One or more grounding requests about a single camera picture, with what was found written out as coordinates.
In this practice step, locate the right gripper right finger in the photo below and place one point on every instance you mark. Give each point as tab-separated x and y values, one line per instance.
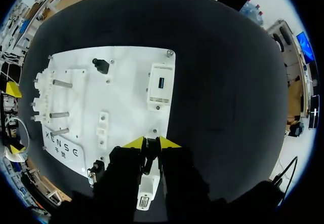
178	173

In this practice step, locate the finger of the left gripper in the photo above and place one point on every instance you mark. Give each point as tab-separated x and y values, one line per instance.
12	88
17	149

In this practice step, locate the white board with sockets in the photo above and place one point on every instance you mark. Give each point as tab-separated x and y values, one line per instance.
121	94

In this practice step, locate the silver and black D-sub plug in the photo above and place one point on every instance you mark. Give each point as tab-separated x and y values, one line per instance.
93	174

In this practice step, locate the black angled plug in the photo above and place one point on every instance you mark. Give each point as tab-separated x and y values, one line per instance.
101	66

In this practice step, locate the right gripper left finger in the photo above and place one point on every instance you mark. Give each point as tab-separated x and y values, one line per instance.
119	173

